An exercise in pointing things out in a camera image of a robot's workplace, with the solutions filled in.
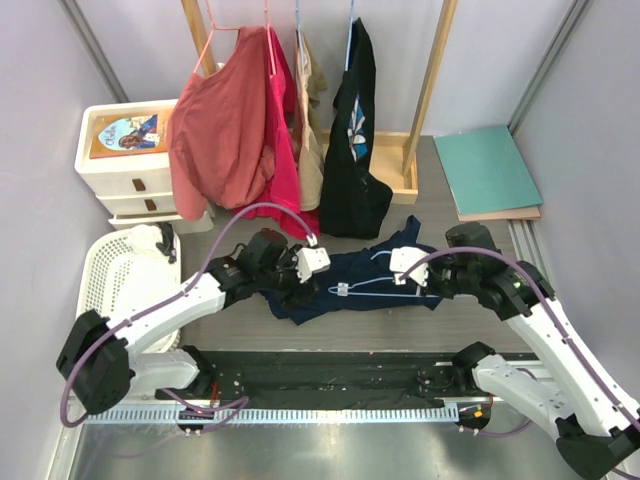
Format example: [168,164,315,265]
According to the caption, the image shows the navy blue t shirt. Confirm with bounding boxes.
[261,215,441,325]

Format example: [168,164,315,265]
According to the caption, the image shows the white drawer cabinet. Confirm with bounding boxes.
[74,99,214,234]

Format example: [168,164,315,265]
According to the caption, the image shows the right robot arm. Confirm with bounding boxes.
[421,222,639,479]

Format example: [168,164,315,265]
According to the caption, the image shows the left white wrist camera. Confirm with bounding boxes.
[295,234,331,284]

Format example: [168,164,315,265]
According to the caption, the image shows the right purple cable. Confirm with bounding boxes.
[397,246,640,479]

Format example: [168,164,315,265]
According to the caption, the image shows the tan board under teal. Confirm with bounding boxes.
[457,206,541,222]

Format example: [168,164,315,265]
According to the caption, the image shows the wooden clothes rack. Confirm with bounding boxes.
[181,0,458,205]

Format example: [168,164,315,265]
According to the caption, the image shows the white laundry basket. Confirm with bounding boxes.
[73,224,182,354]

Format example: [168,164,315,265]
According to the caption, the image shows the beige hanging shirt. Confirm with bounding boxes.
[293,30,328,211]

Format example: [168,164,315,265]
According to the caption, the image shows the purple cable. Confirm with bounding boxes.
[59,201,319,437]
[397,246,640,479]

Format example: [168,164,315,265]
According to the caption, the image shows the illustrated book on cabinet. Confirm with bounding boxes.
[89,113,166,159]

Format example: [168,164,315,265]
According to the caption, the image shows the blue wire hanger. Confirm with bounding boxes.
[327,249,436,299]

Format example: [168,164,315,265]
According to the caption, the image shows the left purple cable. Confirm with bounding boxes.
[59,201,319,437]

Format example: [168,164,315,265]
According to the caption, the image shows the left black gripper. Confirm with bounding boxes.
[256,244,317,310]

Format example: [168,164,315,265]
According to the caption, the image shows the pink wire hanger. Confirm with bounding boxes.
[183,1,236,77]

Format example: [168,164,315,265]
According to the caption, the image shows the white slotted cable duct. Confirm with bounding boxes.
[85,403,459,425]

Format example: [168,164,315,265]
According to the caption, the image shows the black printed hanging shirt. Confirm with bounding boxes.
[319,19,393,240]

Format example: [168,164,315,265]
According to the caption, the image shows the salmon red hanging shirt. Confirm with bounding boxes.
[167,27,275,221]

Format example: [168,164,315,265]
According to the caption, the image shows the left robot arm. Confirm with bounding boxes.
[56,229,330,415]

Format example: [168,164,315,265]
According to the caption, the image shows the white cloth in basket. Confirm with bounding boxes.
[125,225,176,264]

